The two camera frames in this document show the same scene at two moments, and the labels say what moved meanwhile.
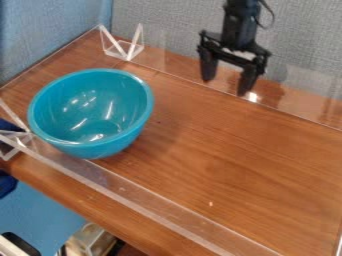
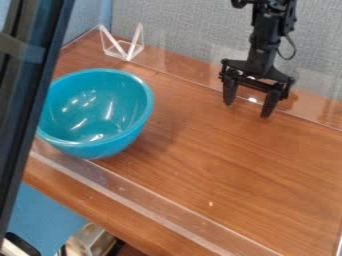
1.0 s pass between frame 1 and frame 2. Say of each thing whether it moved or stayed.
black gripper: moved
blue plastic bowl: stayed
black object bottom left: stayed
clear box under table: stayed
